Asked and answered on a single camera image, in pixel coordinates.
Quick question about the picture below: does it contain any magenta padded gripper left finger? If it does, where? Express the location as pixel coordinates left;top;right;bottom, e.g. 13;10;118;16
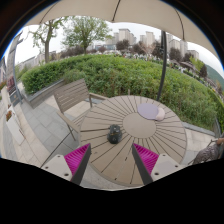
42;143;91;185

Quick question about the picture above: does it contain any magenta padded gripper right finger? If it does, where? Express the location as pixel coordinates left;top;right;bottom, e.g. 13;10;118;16
132;143;183;185

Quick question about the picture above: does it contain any black computer mouse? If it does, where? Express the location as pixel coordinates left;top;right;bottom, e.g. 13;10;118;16
107;125;122;144

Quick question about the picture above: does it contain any lilac round mouse pad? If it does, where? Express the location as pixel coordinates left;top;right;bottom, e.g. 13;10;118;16
137;103;165;121

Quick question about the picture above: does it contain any round slatted patio table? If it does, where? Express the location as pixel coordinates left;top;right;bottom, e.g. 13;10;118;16
80;95;187;186

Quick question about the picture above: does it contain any grey slatted patio chair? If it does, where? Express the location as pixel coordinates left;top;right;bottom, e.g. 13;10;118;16
54;79;106;141

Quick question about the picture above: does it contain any white planter box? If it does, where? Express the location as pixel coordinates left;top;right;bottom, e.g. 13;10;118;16
6;106;25;145

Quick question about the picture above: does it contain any green hedge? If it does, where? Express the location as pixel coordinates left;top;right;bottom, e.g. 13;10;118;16
21;55;224;131

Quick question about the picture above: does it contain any dark umbrella pole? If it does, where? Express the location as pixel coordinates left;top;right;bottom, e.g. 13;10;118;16
157;30;167;101

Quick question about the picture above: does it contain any beige patio umbrella canopy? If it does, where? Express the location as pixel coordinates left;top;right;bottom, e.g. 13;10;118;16
26;0;218;56

